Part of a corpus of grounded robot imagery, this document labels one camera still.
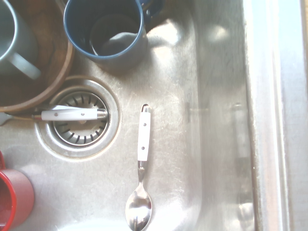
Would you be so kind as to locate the dark blue mug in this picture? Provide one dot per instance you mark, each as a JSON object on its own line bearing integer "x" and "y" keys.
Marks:
{"x": 79, "y": 26}

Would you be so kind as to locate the metal sink drain strainer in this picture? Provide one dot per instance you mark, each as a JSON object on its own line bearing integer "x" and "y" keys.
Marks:
{"x": 79, "y": 138}

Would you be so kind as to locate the stainless steel double sink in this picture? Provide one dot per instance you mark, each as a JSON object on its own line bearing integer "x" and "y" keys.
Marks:
{"x": 192, "y": 120}

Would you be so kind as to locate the red mug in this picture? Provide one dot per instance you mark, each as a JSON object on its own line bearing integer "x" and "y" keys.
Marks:
{"x": 16, "y": 192}

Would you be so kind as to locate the brown wooden bowl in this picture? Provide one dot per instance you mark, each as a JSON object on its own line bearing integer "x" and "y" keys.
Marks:
{"x": 51, "y": 62}

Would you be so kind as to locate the grey ceramic mug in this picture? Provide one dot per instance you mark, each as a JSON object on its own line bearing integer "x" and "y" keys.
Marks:
{"x": 14, "y": 31}

